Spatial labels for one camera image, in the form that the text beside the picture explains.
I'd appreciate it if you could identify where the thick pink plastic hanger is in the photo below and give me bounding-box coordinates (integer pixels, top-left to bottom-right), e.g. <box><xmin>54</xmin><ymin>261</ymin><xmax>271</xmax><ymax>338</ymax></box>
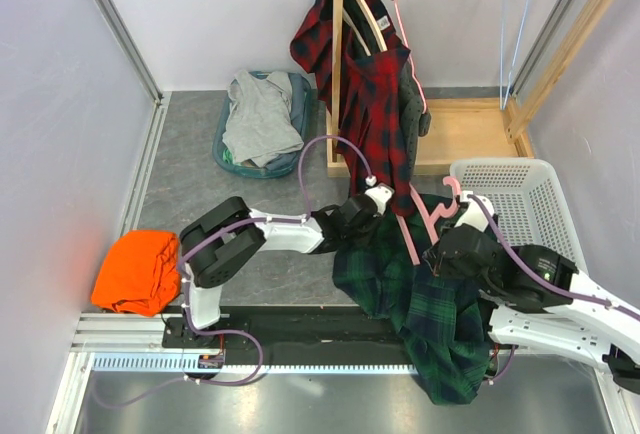
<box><xmin>396</xmin><ymin>176</ymin><xmax>462</xmax><ymax>266</ymax></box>

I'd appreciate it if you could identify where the green plaid garment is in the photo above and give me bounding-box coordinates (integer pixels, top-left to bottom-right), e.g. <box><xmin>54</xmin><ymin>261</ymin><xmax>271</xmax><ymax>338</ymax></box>
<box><xmin>332</xmin><ymin>212</ymin><xmax>490</xmax><ymax>405</ymax></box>

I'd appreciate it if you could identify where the red navy plaid skirt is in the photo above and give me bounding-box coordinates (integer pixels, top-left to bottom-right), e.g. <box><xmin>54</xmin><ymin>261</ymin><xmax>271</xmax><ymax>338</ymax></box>
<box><xmin>290</xmin><ymin>0</ymin><xmax>415</xmax><ymax>217</ymax></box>

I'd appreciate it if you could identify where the black dotted garment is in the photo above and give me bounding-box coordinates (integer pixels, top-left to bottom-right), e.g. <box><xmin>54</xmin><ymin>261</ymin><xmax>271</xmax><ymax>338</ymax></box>
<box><xmin>398</xmin><ymin>62</ymin><xmax>431</xmax><ymax>175</ymax></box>

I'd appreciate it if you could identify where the beige wooden hanger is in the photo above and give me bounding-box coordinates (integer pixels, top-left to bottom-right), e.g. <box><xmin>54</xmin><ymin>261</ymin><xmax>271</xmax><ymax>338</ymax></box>
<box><xmin>342</xmin><ymin>0</ymin><xmax>396</xmax><ymax>55</ymax></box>

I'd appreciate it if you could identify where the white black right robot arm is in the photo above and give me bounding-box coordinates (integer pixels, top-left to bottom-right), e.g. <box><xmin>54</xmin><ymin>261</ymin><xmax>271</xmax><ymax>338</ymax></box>
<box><xmin>423</xmin><ymin>224</ymin><xmax>639</xmax><ymax>393</ymax></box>

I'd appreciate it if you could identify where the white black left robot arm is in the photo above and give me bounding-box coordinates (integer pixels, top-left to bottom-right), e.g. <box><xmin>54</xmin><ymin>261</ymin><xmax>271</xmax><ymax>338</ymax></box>
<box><xmin>179</xmin><ymin>184</ymin><xmax>393</xmax><ymax>347</ymax></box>

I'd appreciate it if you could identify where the white plastic laundry basket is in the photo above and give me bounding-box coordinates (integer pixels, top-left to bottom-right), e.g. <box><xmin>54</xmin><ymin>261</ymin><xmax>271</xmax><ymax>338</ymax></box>
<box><xmin>450</xmin><ymin>157</ymin><xmax>587</xmax><ymax>271</ymax></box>

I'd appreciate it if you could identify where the wooden clothes rack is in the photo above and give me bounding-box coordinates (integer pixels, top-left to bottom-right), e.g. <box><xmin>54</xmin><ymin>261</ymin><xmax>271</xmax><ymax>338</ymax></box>
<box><xmin>326</xmin><ymin>0</ymin><xmax>614</xmax><ymax>177</ymax></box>

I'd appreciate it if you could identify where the grey t-shirt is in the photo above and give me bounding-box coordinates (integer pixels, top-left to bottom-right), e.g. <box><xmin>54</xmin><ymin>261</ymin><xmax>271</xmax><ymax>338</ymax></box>
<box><xmin>222</xmin><ymin>70</ymin><xmax>303</xmax><ymax>168</ymax></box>

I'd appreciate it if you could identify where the green tie-dye garment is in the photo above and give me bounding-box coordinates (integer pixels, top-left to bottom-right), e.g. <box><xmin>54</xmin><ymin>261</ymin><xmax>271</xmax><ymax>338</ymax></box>
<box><xmin>222</xmin><ymin>149</ymin><xmax>236</xmax><ymax>165</ymax></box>

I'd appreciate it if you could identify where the orange garment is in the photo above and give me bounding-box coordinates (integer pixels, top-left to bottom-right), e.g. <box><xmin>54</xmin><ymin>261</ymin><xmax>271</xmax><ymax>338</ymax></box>
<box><xmin>90</xmin><ymin>230</ymin><xmax>181</xmax><ymax>317</ymax></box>

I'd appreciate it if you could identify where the aluminium corner profile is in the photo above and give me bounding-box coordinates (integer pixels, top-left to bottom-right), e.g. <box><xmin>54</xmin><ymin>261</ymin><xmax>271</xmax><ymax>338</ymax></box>
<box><xmin>94</xmin><ymin>0</ymin><xmax>164</xmax><ymax>105</ymax></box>

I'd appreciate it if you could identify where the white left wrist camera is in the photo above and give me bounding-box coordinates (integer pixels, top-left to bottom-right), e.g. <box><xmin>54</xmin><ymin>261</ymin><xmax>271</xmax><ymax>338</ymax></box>
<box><xmin>365</xmin><ymin>175</ymin><xmax>394</xmax><ymax>215</ymax></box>

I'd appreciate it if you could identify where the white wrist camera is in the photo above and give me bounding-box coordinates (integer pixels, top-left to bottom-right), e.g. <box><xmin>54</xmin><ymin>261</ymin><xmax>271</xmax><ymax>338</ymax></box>
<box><xmin>365</xmin><ymin>175</ymin><xmax>394</xmax><ymax>215</ymax></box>
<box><xmin>454</xmin><ymin>190</ymin><xmax>496</xmax><ymax>232</ymax></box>

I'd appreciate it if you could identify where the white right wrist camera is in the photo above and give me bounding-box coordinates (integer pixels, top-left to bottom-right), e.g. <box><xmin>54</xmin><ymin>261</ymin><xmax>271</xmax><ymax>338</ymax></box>
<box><xmin>454</xmin><ymin>190</ymin><xmax>496</xmax><ymax>232</ymax></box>

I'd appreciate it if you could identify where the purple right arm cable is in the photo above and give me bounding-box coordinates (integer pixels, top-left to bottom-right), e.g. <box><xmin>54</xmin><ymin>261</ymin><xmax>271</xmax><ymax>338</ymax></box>
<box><xmin>469</xmin><ymin>196</ymin><xmax>640</xmax><ymax>320</ymax></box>

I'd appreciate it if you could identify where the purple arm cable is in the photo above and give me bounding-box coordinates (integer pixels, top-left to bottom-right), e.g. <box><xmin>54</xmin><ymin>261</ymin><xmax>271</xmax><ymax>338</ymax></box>
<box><xmin>177</xmin><ymin>136</ymin><xmax>374</xmax><ymax>275</ymax></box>
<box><xmin>469</xmin><ymin>196</ymin><xmax>640</xmax><ymax>320</ymax></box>

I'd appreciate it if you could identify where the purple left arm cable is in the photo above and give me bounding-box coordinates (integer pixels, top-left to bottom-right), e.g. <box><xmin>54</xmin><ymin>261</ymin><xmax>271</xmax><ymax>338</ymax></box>
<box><xmin>177</xmin><ymin>136</ymin><xmax>374</xmax><ymax>275</ymax></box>

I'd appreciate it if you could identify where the light blue cable duct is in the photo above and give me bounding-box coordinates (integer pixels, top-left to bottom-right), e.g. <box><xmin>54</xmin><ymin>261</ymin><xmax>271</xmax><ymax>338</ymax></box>
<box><xmin>92</xmin><ymin>351</ymin><xmax>417</xmax><ymax>376</ymax></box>

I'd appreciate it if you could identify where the blue wire hanger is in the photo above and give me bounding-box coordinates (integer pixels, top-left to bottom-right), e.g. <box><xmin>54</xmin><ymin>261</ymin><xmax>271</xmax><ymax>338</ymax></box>
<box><xmin>499</xmin><ymin>0</ymin><xmax>531</xmax><ymax>111</ymax></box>

